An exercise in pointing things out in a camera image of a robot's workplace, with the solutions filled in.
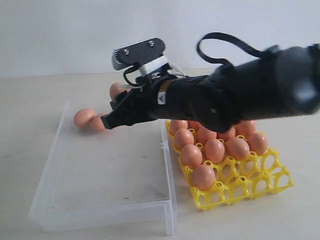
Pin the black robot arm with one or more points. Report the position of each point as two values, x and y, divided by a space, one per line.
282 83

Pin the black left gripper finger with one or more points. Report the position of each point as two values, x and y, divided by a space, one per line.
115 119

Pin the clear plastic bin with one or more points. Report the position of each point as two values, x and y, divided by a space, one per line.
112 177

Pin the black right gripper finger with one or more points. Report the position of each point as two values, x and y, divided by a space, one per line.
122 101

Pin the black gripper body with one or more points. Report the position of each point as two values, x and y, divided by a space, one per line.
200 98

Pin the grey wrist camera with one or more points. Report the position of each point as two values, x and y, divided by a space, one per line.
146 55

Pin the yellow plastic egg tray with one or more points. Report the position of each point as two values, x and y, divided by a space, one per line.
235 180

